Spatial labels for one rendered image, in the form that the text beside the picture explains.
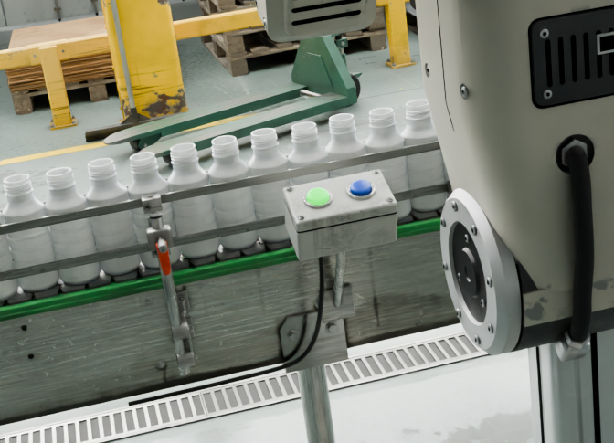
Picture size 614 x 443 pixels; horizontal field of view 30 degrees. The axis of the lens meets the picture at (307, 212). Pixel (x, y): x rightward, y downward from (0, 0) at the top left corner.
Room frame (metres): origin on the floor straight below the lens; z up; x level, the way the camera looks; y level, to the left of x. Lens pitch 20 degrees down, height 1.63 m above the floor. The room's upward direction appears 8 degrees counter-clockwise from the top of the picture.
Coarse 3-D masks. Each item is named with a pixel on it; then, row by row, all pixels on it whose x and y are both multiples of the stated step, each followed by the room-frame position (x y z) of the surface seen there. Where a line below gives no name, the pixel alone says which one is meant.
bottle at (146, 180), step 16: (144, 160) 1.55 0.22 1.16; (144, 176) 1.55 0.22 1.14; (160, 176) 1.57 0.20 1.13; (128, 192) 1.55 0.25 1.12; (144, 192) 1.54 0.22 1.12; (160, 192) 1.54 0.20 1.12; (144, 224) 1.54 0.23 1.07; (144, 240) 1.54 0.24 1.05; (144, 256) 1.54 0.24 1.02; (176, 256) 1.55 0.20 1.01
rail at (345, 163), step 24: (432, 144) 1.61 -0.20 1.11; (312, 168) 1.58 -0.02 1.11; (336, 168) 1.58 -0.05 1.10; (192, 192) 1.54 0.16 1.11; (216, 192) 1.55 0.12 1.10; (408, 192) 1.60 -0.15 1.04; (432, 192) 1.61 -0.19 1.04; (48, 216) 1.51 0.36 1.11; (72, 216) 1.51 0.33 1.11; (192, 240) 1.54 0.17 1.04; (48, 264) 1.50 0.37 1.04; (72, 264) 1.51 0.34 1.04
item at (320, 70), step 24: (312, 48) 5.92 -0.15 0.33; (336, 48) 5.81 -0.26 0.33; (312, 72) 5.93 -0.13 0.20; (336, 72) 5.74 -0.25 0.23; (360, 72) 5.94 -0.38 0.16; (264, 96) 5.91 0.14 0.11; (288, 96) 5.94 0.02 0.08; (312, 96) 5.86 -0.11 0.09; (336, 96) 5.71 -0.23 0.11; (168, 120) 5.69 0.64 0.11; (192, 120) 5.65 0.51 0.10; (216, 120) 5.72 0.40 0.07; (240, 120) 5.51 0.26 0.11; (264, 120) 5.45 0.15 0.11; (288, 120) 5.49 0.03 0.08; (144, 144) 5.52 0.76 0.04; (168, 144) 5.24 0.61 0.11
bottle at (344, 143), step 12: (336, 120) 1.64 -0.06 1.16; (348, 120) 1.61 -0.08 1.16; (336, 132) 1.61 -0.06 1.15; (348, 132) 1.61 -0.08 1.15; (336, 144) 1.61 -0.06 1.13; (348, 144) 1.61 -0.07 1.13; (360, 144) 1.61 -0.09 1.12; (336, 156) 1.60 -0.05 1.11; (348, 156) 1.60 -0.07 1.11; (348, 168) 1.60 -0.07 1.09; (360, 168) 1.60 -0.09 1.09
